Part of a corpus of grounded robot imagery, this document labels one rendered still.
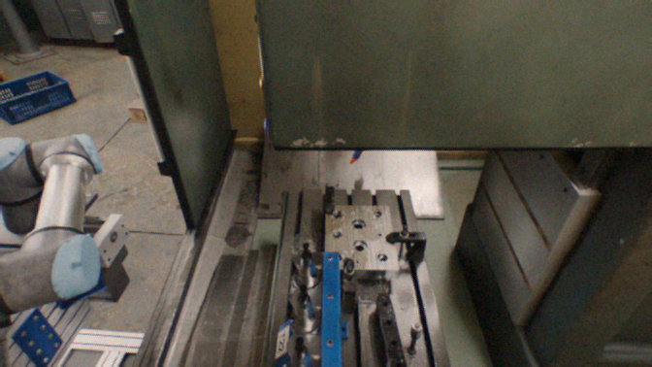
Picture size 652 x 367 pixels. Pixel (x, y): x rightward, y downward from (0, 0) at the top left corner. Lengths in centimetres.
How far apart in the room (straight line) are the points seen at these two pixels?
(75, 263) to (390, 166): 153
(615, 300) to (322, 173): 135
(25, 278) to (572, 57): 98
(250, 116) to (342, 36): 167
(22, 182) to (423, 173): 160
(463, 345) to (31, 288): 129
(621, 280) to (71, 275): 110
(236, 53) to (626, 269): 172
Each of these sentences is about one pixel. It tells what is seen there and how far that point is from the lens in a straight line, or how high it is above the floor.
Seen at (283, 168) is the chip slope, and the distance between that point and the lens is 209.
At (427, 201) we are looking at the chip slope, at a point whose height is 66.
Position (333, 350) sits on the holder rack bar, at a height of 123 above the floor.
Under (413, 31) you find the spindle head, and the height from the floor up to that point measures 179.
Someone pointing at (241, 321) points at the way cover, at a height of 75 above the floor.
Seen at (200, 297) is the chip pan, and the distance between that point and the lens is 169.
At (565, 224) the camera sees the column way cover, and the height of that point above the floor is 133.
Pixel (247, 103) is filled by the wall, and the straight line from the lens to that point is 221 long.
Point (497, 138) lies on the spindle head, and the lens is 75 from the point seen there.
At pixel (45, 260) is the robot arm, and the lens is 96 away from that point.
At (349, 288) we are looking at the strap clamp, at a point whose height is 101.
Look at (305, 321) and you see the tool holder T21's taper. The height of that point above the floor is 124.
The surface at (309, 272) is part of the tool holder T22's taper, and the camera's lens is 94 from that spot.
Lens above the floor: 199
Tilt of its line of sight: 39 degrees down
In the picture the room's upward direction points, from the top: straight up
